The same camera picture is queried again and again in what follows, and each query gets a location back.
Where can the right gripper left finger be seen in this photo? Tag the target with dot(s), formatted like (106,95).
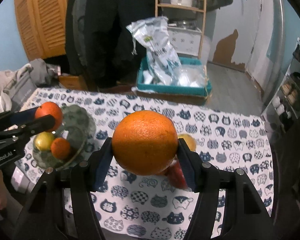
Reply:
(43,217)

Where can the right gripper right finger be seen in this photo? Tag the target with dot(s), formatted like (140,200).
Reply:
(245,215)

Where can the red apple front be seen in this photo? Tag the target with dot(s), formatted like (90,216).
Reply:
(175,175)

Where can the large orange front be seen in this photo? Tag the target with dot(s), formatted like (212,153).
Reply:
(145,143)

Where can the grey storage bag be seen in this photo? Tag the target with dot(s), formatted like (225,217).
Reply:
(19,90)

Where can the grey clothing pile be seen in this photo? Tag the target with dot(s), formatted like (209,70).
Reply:
(42,74)

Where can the green glass plate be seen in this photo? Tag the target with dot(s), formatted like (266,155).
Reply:
(77,128)

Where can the cat pattern tablecloth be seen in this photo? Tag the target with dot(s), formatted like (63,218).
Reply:
(143,204)

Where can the shoe rack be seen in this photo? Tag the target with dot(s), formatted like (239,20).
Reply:
(284,107)

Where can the black hanging coat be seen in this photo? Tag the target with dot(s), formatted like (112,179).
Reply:
(98,45)

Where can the wooden louvered wardrobe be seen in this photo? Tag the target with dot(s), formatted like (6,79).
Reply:
(41,25)

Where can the clear plastic bag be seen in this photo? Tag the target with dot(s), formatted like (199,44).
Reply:
(189,75)

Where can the white rice bag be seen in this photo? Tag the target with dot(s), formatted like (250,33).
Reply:
(162,59)

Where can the grey door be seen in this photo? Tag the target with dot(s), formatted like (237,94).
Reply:
(230,34)

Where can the white patterned drawer box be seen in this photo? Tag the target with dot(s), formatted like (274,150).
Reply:
(185,41)

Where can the steel pot with lid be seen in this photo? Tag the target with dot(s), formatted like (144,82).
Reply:
(184,24)

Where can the wooden shelf rack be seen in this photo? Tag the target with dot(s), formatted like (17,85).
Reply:
(177,12)

